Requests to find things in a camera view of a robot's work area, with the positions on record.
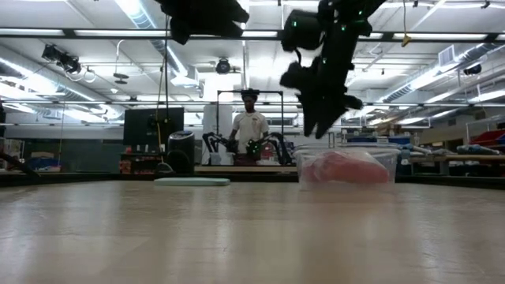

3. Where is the black frame-mounted device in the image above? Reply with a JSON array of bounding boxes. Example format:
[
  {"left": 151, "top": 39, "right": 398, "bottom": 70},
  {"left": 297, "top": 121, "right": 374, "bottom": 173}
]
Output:
[{"left": 40, "top": 43, "right": 83, "bottom": 76}]

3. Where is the black tower fan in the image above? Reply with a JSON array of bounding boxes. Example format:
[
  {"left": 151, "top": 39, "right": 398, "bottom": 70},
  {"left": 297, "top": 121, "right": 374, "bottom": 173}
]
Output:
[{"left": 166, "top": 130, "right": 196, "bottom": 175}]

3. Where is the red storage bin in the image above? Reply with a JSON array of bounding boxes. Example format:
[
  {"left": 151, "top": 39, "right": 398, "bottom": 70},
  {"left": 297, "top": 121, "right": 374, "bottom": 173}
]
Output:
[{"left": 468, "top": 129, "right": 505, "bottom": 148}]

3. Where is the blue storage bin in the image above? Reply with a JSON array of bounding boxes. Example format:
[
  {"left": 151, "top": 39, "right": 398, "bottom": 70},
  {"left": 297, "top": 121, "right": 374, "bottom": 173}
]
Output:
[
  {"left": 388, "top": 136, "right": 412, "bottom": 148},
  {"left": 346, "top": 136, "right": 379, "bottom": 145}
]

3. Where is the clear zip bag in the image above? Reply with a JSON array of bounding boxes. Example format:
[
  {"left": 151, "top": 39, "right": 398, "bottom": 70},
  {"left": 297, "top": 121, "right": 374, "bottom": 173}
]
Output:
[{"left": 298, "top": 148, "right": 397, "bottom": 187}]

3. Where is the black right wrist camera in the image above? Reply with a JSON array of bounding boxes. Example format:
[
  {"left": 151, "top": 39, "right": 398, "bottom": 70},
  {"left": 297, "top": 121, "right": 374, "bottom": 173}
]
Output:
[{"left": 279, "top": 58, "right": 313, "bottom": 91}]

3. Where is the black overhead camera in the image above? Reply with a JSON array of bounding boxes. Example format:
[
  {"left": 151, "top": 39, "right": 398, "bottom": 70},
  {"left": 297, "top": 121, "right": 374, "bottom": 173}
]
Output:
[{"left": 215, "top": 58, "right": 233, "bottom": 77}]

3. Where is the pink elastic bandage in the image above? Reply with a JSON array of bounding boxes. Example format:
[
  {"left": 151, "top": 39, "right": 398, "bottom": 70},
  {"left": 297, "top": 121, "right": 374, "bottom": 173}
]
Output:
[{"left": 315, "top": 151, "right": 391, "bottom": 185}]

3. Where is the clear plastic container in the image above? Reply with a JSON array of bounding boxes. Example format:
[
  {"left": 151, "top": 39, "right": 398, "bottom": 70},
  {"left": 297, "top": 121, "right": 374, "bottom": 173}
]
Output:
[{"left": 293, "top": 146, "right": 402, "bottom": 191}]

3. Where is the wooden background table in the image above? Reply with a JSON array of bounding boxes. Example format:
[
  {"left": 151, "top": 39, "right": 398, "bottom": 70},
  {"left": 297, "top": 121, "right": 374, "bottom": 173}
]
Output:
[{"left": 409, "top": 153, "right": 505, "bottom": 177}]

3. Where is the yellow hanging tag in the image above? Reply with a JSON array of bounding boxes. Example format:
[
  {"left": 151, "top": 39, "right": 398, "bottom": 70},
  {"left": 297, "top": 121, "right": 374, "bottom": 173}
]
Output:
[{"left": 401, "top": 0, "right": 412, "bottom": 48}]

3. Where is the black monitor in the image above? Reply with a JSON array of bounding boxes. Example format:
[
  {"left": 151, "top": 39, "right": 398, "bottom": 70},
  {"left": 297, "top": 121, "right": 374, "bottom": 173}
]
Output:
[{"left": 122, "top": 106, "right": 185, "bottom": 147}]

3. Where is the light blue container lid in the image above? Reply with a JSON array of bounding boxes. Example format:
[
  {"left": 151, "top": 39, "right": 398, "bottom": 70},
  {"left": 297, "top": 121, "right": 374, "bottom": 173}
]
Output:
[{"left": 153, "top": 177, "right": 231, "bottom": 188}]

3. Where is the black hanging cable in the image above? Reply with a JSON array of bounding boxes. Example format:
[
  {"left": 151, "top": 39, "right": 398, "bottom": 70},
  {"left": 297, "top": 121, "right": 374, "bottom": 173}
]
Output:
[{"left": 163, "top": 39, "right": 172, "bottom": 124}]

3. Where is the person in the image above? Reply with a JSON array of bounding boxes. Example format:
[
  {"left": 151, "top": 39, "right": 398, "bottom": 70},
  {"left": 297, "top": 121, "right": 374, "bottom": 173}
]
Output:
[{"left": 228, "top": 88, "right": 271, "bottom": 166}]

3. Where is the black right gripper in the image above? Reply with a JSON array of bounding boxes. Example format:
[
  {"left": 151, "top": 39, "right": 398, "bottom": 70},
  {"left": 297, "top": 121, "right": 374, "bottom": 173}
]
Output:
[{"left": 297, "top": 47, "right": 365, "bottom": 139}]

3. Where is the black shelf unit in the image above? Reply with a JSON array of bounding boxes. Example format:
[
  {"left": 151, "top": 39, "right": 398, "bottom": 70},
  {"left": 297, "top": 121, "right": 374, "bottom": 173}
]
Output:
[{"left": 118, "top": 151, "right": 169, "bottom": 175}]

